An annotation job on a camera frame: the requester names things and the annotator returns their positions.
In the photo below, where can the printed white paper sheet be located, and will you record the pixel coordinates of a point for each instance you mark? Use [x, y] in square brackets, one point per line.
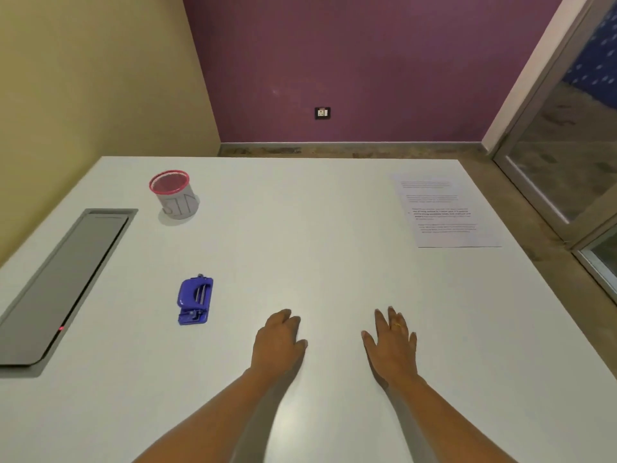
[446, 212]

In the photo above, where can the black wall socket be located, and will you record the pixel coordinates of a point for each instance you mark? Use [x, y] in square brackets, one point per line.
[322, 112]

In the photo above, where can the person's right forearm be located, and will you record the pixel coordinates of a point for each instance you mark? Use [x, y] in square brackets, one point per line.
[443, 419]

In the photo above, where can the person's right thumb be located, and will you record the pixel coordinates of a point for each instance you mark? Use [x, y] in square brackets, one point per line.
[369, 344]

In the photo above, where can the person's right little finger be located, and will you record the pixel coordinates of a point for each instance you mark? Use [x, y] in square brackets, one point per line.
[413, 343]

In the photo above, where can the person's right middle finger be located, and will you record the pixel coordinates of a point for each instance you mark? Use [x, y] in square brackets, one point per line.
[391, 319]

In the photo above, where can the person's left hand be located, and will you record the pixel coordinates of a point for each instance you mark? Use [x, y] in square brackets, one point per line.
[274, 344]

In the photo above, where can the person's left forearm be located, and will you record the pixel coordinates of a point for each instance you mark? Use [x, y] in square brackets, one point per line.
[212, 414]

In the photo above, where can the grey skirting board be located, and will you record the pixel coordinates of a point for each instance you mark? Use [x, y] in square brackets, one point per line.
[352, 149]

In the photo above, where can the blue hole punch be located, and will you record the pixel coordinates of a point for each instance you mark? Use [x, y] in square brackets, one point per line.
[195, 298]

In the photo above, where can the glass door with white frame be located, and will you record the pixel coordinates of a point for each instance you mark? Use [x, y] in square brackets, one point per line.
[569, 139]

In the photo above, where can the person's right hand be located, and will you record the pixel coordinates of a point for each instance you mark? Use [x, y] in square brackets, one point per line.
[393, 354]

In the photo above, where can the white cup with red rim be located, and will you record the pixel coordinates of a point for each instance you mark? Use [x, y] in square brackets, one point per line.
[176, 197]

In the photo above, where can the person's left thumb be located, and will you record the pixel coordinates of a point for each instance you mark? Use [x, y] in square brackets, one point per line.
[300, 348]

